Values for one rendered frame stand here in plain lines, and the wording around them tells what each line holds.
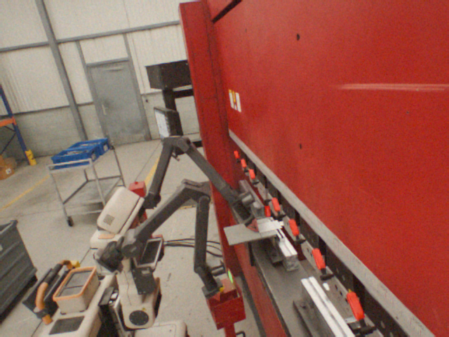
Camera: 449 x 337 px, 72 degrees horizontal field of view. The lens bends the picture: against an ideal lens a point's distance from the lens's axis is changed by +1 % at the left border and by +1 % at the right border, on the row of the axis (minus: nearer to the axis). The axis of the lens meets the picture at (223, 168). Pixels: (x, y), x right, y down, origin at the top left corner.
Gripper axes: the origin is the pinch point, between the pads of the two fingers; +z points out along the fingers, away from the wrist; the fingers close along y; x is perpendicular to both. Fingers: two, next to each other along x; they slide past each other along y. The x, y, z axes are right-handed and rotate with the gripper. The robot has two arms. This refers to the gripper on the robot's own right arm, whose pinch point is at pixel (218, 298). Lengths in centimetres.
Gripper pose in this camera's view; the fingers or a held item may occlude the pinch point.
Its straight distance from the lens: 167.9
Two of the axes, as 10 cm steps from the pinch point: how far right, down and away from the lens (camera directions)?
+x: -3.3, -2.8, 9.0
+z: 3.7, 8.4, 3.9
